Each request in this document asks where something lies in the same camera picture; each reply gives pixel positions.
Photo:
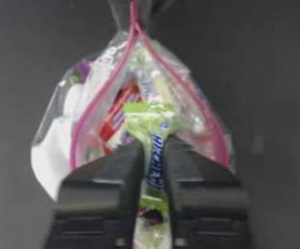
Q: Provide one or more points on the clear bag with pink zip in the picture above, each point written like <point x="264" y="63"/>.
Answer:
<point x="57" y="146"/>

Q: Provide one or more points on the red wrapped sweet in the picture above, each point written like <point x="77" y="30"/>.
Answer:
<point x="118" y="116"/>

